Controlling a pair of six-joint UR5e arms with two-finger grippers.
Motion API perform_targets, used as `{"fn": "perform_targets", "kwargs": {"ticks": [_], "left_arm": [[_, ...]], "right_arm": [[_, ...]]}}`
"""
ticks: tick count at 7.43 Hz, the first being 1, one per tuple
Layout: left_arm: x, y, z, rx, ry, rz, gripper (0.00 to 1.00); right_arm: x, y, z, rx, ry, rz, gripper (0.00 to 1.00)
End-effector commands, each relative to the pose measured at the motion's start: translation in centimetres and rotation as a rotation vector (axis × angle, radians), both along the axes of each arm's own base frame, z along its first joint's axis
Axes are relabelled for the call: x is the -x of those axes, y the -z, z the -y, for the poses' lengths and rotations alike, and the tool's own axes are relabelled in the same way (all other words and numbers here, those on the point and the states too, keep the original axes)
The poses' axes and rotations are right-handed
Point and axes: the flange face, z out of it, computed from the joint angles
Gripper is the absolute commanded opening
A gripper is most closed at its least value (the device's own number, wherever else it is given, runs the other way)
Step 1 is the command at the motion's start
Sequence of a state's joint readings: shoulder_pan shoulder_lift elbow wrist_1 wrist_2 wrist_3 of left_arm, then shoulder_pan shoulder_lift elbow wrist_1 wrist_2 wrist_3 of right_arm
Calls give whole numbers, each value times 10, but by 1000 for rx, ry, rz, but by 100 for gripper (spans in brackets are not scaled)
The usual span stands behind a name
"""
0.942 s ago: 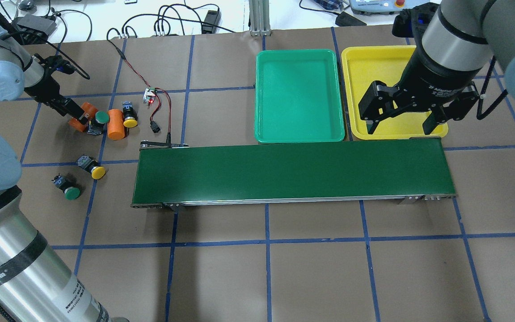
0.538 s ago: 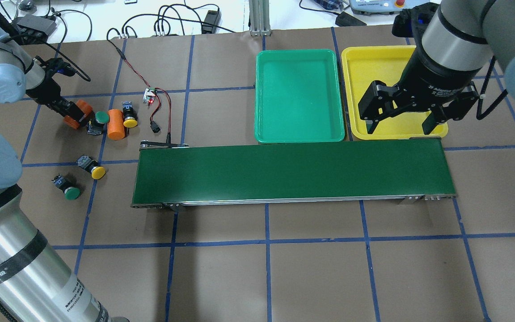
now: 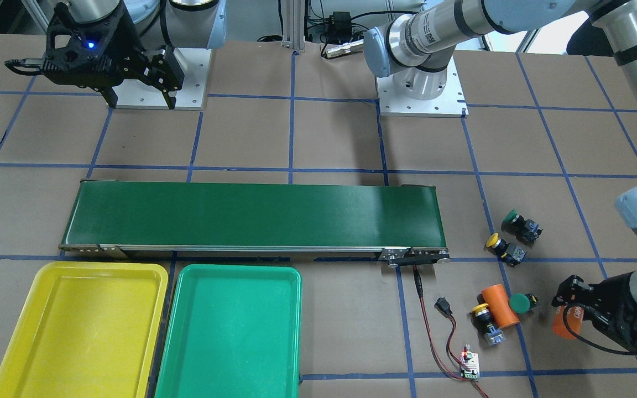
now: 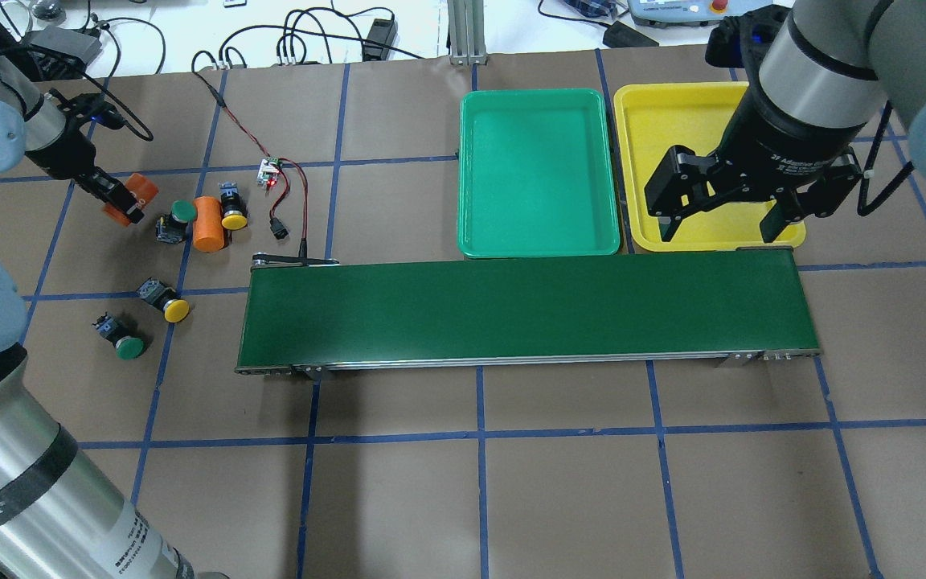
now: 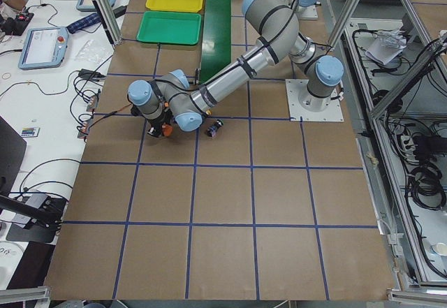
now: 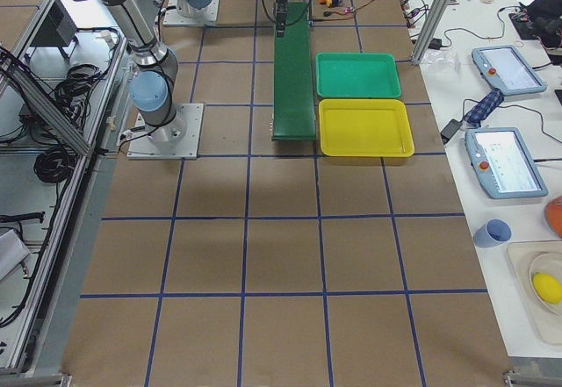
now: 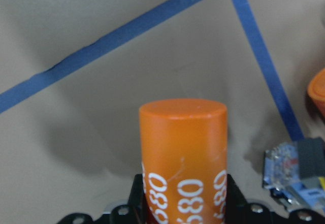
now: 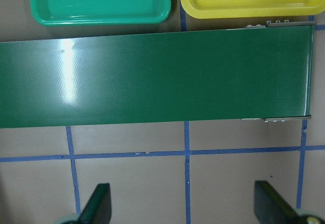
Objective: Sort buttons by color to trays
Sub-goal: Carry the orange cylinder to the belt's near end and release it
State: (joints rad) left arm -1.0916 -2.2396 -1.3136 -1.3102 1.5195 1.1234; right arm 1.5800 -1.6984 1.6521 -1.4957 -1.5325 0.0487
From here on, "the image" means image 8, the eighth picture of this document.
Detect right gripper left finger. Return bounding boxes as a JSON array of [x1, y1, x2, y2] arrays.
[[77, 183, 112, 224]]

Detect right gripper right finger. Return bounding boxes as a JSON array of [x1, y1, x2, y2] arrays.
[[253, 180, 304, 223]]

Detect green conveyor belt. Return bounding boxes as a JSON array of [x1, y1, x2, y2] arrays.
[[1, 24, 314, 128]]

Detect green tray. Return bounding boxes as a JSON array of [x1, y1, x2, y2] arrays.
[[30, 0, 171, 26]]

